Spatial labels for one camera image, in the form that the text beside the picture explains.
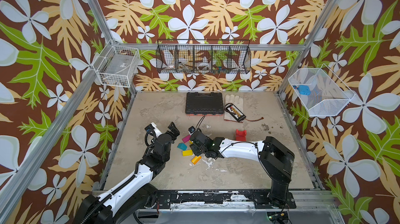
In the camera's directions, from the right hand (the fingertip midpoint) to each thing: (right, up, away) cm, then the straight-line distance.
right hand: (194, 143), depth 88 cm
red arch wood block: (+28, +4, +5) cm, 29 cm away
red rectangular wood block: (+29, +2, +4) cm, 29 cm away
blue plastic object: (+62, +31, -1) cm, 70 cm away
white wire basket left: (-44, +45, -2) cm, 63 cm away
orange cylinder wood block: (+1, -9, -2) cm, 9 cm away
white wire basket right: (+69, +27, -10) cm, 75 cm away
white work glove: (+31, +25, +24) cm, 47 cm away
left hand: (-14, +11, -7) cm, 19 cm away
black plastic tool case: (+7, +23, +22) cm, 33 cm away
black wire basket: (+6, +54, +10) cm, 55 cm away
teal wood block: (-7, -2, +2) cm, 7 cm away
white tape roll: (+6, +48, +10) cm, 49 cm away
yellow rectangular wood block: (-4, -5, 0) cm, 7 cm away
